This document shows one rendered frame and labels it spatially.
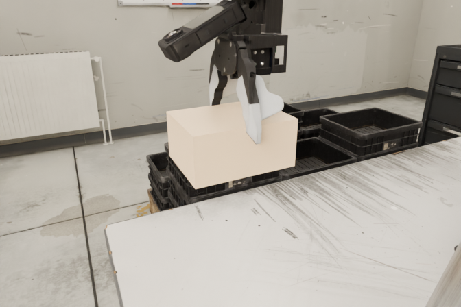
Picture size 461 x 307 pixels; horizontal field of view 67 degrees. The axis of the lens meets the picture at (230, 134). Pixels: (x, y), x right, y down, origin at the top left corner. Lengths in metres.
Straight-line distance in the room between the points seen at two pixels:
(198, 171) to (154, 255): 0.27
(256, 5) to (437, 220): 0.60
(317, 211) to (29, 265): 1.46
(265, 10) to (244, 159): 0.20
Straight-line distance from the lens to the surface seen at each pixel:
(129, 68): 3.10
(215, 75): 0.54
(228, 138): 0.46
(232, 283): 0.62
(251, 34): 0.49
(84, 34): 3.02
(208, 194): 1.26
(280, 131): 0.50
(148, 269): 0.66
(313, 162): 1.80
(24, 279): 1.87
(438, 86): 2.40
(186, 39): 0.44
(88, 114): 3.02
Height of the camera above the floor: 1.13
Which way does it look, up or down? 21 degrees down
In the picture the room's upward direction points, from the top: straight up
